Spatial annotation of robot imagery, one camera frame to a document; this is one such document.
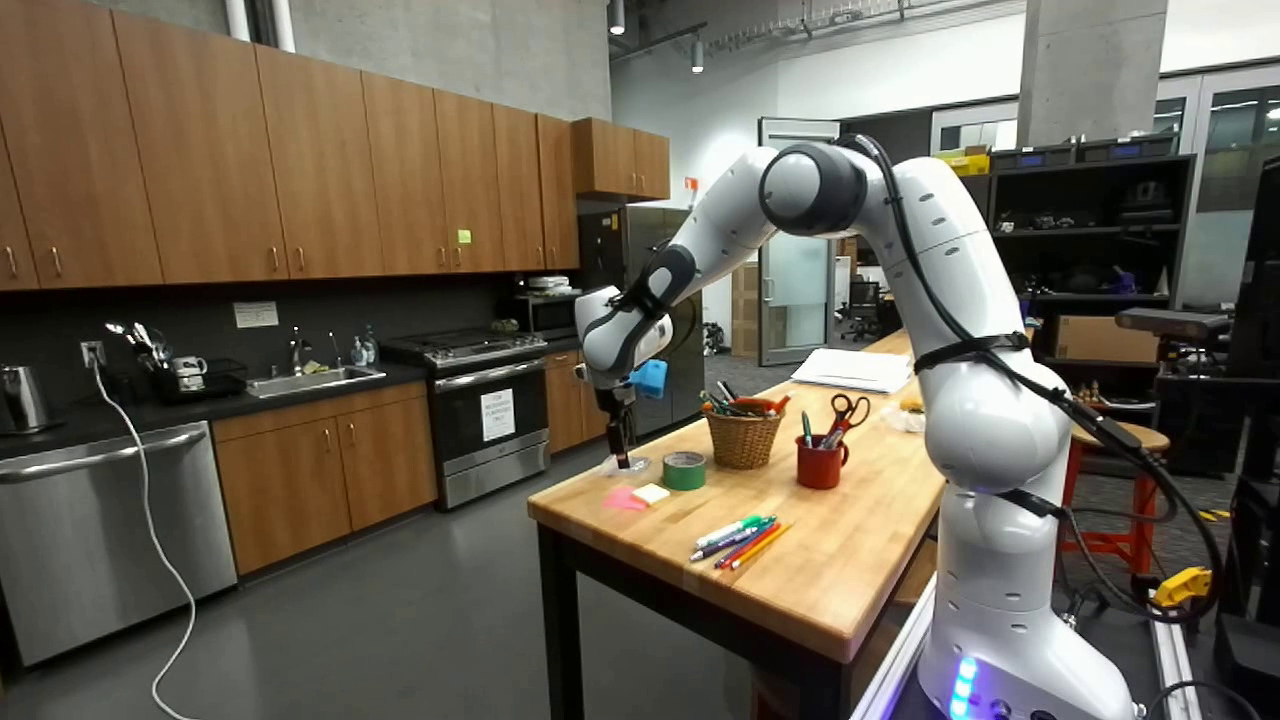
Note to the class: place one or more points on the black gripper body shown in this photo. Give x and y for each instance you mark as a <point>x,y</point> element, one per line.
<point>618,402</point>

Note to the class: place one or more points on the clear plastic bag of screws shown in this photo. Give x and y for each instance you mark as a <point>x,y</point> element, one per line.
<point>630,469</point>

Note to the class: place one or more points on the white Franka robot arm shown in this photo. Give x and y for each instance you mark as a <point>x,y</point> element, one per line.
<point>961,442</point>

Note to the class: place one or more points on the green masking tape roll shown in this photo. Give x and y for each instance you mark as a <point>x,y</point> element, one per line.
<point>686,469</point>

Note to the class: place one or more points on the narrow wooden lower cabinet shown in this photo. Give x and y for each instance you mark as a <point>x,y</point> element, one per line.
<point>574,402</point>

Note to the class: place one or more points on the yellow sticky note pad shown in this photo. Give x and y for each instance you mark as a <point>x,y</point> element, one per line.
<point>653,494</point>

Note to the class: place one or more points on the pink sticky note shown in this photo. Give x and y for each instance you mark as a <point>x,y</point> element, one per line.
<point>620,501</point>

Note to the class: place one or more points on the black silver marker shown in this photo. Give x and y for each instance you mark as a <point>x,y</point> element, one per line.
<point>723,394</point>

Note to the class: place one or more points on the black microwave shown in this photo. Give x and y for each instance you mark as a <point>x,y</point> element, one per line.
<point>545,312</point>

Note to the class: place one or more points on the wicker basket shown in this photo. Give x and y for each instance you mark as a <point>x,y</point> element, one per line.
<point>742,442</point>

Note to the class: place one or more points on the white paper sign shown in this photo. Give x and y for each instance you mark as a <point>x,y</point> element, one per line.
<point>497,412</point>

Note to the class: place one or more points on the stainless steel oven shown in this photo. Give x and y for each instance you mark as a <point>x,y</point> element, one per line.
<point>487,427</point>

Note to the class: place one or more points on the green white marker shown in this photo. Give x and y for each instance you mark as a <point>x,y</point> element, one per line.
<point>728,532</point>

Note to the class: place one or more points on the orange plastic object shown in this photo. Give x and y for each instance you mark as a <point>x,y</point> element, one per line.
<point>761,407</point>

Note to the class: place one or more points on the orange marker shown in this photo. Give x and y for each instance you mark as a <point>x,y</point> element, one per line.
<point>761,547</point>

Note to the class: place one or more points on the wooden butcher block table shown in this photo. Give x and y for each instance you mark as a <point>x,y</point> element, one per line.
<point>561,624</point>

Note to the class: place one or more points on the red mug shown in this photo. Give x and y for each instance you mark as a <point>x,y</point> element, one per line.
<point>817,466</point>

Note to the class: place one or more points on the green cabinet sticker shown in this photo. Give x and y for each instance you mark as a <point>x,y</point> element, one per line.
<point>465,237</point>

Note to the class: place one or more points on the glass door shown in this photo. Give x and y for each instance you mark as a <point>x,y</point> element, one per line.
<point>798,267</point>

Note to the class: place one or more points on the white paper sheet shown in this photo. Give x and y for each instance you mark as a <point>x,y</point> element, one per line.
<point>849,371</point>

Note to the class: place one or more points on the small wooden upper cabinet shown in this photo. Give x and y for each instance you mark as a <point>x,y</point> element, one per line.
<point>620,161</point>

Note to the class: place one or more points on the wide wooden lower cabinet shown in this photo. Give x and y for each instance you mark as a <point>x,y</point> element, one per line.
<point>327,474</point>

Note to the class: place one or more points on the steel kitchen sink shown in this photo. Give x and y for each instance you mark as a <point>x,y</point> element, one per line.
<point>312,380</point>

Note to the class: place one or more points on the chrome faucet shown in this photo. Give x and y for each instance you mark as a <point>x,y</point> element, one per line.
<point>298,355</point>

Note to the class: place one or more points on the ceiling track light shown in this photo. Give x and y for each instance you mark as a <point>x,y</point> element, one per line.
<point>695,58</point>
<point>618,17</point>

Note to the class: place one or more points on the countertop coffee machine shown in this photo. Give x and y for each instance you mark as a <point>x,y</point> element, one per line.
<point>165,365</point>

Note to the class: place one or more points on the wooden upper cabinets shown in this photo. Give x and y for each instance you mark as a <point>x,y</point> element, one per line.
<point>203,144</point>

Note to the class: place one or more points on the cardboard box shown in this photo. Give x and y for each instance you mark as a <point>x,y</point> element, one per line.
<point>1107,341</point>

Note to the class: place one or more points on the red legged wooden stool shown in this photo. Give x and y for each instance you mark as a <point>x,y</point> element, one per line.
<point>1122,434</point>

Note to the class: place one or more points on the black storage shelf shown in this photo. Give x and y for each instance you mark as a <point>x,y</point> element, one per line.
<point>1094,227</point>

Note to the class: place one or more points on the stainless steel dishwasher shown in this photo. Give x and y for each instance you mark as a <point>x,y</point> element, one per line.
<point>100,547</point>

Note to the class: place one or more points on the black kitchen countertop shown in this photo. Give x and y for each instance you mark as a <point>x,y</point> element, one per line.
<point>81,427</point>

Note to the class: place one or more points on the black desk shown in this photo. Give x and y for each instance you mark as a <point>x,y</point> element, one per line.
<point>1202,412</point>

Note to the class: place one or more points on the steel canister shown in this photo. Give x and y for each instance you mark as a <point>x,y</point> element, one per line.
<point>23,402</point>

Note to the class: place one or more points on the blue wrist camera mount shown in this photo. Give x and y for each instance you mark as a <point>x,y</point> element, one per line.
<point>649,376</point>

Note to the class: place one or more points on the aluminium frame rail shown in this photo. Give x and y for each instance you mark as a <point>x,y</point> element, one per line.
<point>888,667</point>

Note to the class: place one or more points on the white wall plate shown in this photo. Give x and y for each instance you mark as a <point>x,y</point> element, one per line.
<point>257,312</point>

